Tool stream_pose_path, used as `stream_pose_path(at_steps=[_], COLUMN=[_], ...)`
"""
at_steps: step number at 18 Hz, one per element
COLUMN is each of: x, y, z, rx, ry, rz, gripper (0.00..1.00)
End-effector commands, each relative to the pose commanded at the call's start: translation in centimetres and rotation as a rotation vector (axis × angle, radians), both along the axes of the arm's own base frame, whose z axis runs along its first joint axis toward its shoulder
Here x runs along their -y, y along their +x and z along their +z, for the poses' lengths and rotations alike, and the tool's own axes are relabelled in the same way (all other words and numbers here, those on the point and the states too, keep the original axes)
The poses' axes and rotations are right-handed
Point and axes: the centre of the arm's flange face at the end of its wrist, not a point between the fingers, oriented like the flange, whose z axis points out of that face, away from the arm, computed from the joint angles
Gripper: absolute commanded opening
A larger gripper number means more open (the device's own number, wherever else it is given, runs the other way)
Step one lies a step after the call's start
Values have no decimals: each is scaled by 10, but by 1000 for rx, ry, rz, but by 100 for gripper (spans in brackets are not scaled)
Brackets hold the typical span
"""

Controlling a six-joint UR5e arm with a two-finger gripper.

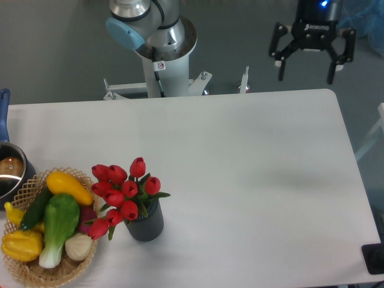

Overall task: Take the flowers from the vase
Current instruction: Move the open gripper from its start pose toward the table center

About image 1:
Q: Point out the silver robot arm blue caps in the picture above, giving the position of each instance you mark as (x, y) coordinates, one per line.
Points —
(134, 24)

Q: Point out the yellow banana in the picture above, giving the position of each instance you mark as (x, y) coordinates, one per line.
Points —
(15, 216)

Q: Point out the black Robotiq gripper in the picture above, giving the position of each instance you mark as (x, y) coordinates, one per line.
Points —
(314, 28)

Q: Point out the white frame at right edge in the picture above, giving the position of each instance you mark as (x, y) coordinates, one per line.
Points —
(371, 137)

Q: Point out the red tulip bouquet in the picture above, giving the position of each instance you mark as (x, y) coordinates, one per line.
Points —
(127, 194)

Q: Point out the white garlic bulb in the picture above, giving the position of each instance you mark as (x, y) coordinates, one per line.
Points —
(78, 246)

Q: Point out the yellow bell pepper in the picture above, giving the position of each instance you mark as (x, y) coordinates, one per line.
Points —
(23, 246)

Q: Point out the dark grey ribbed vase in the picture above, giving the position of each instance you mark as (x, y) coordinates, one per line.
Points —
(148, 228)

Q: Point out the yellow squash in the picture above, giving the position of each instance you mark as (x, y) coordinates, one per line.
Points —
(59, 182)

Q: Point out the green bok choy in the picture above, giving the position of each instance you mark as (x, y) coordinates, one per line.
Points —
(61, 217)

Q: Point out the blue plastic bag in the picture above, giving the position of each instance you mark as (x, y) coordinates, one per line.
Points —
(366, 17)

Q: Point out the purple red onion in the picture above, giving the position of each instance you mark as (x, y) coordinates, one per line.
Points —
(87, 213)

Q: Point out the blue handled saucepan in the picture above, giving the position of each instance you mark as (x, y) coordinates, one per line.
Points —
(16, 169)

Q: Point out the green cucumber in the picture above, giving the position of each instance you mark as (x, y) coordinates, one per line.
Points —
(35, 212)

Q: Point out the black device at table edge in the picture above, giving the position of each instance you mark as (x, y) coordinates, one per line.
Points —
(373, 257)

